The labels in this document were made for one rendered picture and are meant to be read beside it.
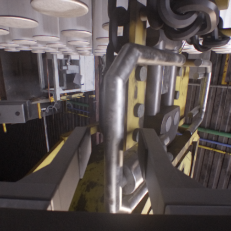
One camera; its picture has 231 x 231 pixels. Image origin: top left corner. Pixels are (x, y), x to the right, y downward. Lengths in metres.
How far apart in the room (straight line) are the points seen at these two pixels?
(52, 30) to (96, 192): 1.02
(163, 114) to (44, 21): 1.01
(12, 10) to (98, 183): 0.66
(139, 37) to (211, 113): 5.04
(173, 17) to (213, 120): 5.12
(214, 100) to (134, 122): 4.94
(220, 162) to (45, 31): 5.34
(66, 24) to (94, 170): 0.76
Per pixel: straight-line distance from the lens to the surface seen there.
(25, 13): 0.79
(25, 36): 1.43
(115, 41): 0.26
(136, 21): 0.25
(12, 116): 0.26
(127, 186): 0.16
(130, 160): 0.16
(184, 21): 0.21
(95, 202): 0.33
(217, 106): 5.20
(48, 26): 1.18
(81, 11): 0.59
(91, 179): 0.35
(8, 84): 7.23
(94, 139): 5.86
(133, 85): 0.24
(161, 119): 0.28
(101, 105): 0.24
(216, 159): 5.68
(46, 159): 0.37
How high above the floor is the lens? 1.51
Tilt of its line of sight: 17 degrees up
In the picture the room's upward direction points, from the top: 179 degrees counter-clockwise
